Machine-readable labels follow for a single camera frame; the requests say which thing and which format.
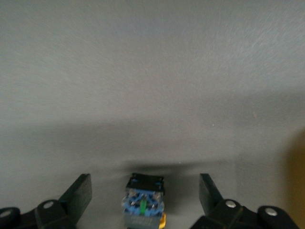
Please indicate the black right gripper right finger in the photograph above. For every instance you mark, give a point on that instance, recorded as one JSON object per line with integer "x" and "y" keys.
{"x": 207, "y": 190}

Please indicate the yellow mushroom push button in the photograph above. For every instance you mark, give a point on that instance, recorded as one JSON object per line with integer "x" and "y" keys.
{"x": 143, "y": 202}

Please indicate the dark grey table mat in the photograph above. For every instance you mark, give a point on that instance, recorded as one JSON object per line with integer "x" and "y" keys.
{"x": 143, "y": 71}

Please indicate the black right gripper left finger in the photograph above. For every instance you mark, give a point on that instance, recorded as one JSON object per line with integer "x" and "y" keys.
{"x": 78, "y": 190}

